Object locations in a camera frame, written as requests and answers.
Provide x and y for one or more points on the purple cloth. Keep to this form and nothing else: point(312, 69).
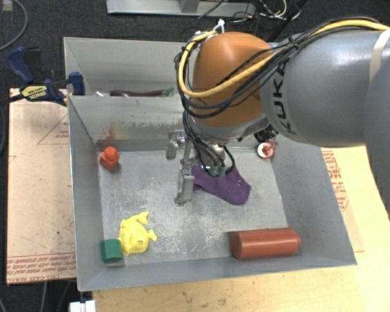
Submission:
point(229, 187)

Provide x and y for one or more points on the yellow toy fish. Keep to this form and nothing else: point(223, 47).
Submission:
point(134, 236)

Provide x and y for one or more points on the grey metal bin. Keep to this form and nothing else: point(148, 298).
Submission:
point(188, 232)

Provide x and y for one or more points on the red toy figure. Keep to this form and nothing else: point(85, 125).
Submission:
point(109, 158)

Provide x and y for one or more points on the red-brown cylinder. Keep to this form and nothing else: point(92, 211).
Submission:
point(265, 243)

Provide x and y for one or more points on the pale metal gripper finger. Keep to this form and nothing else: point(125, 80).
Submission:
point(180, 199)
point(189, 187)

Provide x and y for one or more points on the green block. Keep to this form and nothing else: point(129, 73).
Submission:
point(110, 251)

